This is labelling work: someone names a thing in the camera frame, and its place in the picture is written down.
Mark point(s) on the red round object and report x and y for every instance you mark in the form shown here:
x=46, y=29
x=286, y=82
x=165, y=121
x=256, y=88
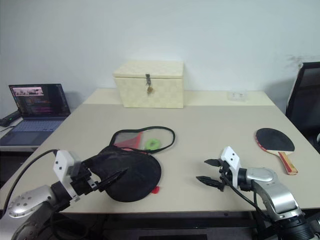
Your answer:
x=156, y=190

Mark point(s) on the green fuzzy plush toy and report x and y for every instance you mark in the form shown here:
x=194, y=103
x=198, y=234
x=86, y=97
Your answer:
x=153, y=143

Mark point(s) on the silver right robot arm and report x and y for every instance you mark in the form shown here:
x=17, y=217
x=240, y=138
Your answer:
x=262, y=175

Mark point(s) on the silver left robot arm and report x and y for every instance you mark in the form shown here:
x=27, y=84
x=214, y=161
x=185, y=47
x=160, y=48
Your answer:
x=27, y=200

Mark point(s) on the black device beside laptop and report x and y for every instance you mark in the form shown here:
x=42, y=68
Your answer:
x=10, y=117

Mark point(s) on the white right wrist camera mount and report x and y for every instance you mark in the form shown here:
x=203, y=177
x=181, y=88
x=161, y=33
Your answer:
x=231, y=156

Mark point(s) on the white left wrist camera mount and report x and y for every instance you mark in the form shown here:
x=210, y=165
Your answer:
x=62, y=165

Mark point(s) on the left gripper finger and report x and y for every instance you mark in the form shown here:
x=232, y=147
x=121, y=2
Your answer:
x=91, y=162
x=113, y=178

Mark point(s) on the metal box latch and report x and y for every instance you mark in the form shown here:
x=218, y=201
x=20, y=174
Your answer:
x=149, y=85

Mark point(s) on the black office chair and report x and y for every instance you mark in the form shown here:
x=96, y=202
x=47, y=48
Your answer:
x=305, y=100

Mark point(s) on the cream woven storage box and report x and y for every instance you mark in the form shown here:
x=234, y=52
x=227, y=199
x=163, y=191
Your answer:
x=165, y=92

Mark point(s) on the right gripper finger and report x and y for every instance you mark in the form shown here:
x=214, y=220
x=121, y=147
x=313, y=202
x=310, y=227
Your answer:
x=208, y=181
x=212, y=162

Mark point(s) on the black mesh pouch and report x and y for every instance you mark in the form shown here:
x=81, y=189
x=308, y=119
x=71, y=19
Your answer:
x=135, y=175

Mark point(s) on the open laptop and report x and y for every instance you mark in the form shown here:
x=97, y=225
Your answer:
x=37, y=100

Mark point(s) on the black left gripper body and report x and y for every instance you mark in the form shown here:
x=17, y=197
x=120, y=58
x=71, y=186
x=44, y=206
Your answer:
x=82, y=182

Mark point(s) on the small clear plastic box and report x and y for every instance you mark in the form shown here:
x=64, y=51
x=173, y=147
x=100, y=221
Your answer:
x=237, y=96

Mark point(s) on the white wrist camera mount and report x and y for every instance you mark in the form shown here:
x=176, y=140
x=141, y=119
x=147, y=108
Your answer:
x=62, y=165
x=231, y=156

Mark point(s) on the table tennis paddle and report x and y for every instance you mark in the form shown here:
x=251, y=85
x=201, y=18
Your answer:
x=272, y=140

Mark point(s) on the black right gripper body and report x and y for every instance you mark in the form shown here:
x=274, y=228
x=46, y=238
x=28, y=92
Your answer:
x=226, y=175

